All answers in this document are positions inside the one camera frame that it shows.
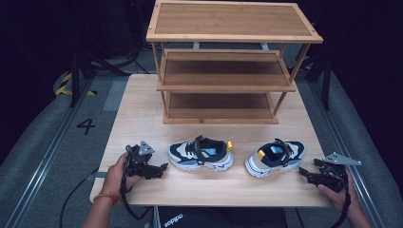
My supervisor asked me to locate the person's left hand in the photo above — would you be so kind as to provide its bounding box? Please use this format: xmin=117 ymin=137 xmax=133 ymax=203
xmin=100 ymin=152 xmax=143 ymax=203

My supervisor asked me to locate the person's right hand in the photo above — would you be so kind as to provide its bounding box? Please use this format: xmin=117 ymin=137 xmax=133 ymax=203
xmin=317 ymin=172 xmax=363 ymax=220

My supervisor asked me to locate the red and gold bracelet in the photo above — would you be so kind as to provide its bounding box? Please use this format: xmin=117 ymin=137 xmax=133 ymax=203
xmin=92 ymin=192 xmax=122 ymax=206

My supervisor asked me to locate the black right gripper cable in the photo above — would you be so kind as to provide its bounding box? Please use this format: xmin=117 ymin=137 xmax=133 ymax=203
xmin=328 ymin=163 xmax=354 ymax=228

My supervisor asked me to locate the navy and beige sneaker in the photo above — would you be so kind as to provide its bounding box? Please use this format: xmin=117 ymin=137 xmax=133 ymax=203
xmin=243 ymin=138 xmax=307 ymax=179
xmin=167 ymin=135 xmax=235 ymax=172

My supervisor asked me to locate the bundle of black cables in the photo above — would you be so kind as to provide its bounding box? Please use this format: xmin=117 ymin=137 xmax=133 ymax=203
xmin=84 ymin=37 xmax=155 ymax=77

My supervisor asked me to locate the wooden three-tier shoe rack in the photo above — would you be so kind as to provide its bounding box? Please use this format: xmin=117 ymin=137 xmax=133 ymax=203
xmin=145 ymin=0 xmax=324 ymax=125

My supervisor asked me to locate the metal floor rail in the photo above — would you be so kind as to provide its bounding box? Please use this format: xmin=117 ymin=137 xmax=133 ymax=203
xmin=2 ymin=79 xmax=94 ymax=228
xmin=311 ymin=80 xmax=388 ymax=228

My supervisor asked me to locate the yellow and black floor tape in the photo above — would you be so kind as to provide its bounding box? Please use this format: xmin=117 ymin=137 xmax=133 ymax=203
xmin=54 ymin=72 xmax=98 ymax=97

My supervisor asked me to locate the white table leg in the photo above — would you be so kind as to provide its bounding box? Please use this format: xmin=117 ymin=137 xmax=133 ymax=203
xmin=152 ymin=206 xmax=162 ymax=228

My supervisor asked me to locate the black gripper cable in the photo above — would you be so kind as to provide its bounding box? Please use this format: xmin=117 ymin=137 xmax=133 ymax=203
xmin=328 ymin=163 xmax=354 ymax=228
xmin=119 ymin=144 xmax=154 ymax=221

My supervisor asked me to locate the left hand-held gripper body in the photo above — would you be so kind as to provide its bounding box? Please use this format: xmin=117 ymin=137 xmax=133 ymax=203
xmin=125 ymin=141 xmax=163 ymax=181

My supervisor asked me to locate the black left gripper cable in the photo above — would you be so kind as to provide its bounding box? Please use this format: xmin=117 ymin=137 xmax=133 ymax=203
xmin=119 ymin=144 xmax=154 ymax=221

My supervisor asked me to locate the thin black floor cable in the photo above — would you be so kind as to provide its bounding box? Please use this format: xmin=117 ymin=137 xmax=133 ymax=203
xmin=59 ymin=166 xmax=100 ymax=228

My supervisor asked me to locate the person's black clothing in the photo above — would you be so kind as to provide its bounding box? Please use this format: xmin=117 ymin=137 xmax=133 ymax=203
xmin=157 ymin=206 xmax=290 ymax=228

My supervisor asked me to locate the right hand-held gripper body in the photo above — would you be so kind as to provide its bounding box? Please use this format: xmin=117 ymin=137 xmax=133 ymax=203
xmin=313 ymin=152 xmax=362 ymax=194

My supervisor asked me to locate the black metal stand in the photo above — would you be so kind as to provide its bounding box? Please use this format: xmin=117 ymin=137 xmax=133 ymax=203
xmin=69 ymin=47 xmax=98 ymax=108

